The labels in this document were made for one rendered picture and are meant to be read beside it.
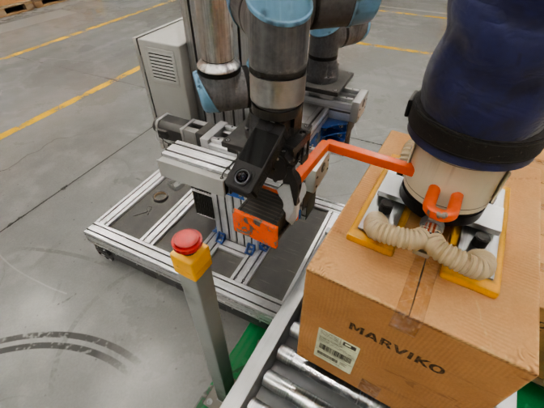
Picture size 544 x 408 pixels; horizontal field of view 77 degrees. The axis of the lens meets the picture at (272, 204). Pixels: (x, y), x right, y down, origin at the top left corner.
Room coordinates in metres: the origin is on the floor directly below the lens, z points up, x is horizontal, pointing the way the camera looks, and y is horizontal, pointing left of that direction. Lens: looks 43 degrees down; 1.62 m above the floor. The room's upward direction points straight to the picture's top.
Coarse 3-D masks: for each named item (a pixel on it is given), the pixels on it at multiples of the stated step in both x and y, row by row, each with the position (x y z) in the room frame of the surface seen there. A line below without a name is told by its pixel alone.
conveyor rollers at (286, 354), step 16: (288, 352) 0.46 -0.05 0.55; (304, 368) 0.42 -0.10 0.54; (320, 368) 0.41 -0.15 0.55; (272, 384) 0.37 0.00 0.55; (288, 384) 0.37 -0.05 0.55; (336, 384) 0.37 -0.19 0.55; (256, 400) 0.33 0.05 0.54; (288, 400) 0.33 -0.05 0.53; (304, 400) 0.33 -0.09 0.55; (320, 400) 0.33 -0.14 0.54; (352, 400) 0.33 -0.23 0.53; (368, 400) 0.33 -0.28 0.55
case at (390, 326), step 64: (512, 192) 0.63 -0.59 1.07; (320, 256) 0.43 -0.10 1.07; (384, 256) 0.43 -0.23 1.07; (512, 256) 0.43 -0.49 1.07; (320, 320) 0.38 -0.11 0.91; (384, 320) 0.32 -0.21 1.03; (448, 320) 0.29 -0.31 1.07; (512, 320) 0.29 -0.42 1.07; (384, 384) 0.29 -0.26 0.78; (448, 384) 0.24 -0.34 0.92; (512, 384) 0.21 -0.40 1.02
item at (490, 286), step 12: (504, 192) 0.60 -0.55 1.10; (492, 204) 0.55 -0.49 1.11; (504, 204) 0.56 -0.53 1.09; (504, 216) 0.53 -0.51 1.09; (456, 228) 0.49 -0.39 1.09; (468, 228) 0.48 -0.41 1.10; (504, 228) 0.49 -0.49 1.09; (456, 240) 0.46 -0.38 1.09; (468, 240) 0.45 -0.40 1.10; (480, 240) 0.43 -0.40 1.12; (492, 240) 0.45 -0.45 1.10; (504, 240) 0.46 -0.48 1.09; (492, 252) 0.42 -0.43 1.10; (444, 276) 0.38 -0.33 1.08; (456, 276) 0.37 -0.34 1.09; (492, 276) 0.37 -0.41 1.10; (480, 288) 0.35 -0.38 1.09; (492, 288) 0.34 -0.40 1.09
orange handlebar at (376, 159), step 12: (324, 144) 0.62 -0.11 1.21; (336, 144) 0.62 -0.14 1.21; (348, 144) 0.62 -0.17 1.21; (312, 156) 0.58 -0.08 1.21; (348, 156) 0.61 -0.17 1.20; (360, 156) 0.59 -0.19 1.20; (372, 156) 0.58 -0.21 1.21; (384, 156) 0.58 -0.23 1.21; (300, 168) 0.54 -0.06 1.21; (312, 168) 0.56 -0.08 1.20; (396, 168) 0.55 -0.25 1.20; (408, 168) 0.54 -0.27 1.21; (432, 192) 0.47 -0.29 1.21; (456, 192) 0.47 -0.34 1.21; (432, 204) 0.44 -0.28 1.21; (456, 204) 0.44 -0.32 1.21; (432, 216) 0.42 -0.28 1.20; (444, 216) 0.41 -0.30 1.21; (456, 216) 0.41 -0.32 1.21
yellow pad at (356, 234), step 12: (396, 156) 0.75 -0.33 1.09; (384, 168) 0.70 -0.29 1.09; (372, 192) 0.61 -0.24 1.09; (372, 204) 0.56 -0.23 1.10; (384, 204) 0.53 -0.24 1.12; (396, 204) 0.56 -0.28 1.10; (360, 216) 0.53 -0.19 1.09; (396, 216) 0.52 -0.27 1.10; (408, 216) 0.53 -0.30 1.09; (360, 228) 0.49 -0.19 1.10; (360, 240) 0.46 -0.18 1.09; (372, 240) 0.46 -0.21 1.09; (384, 252) 0.43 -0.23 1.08
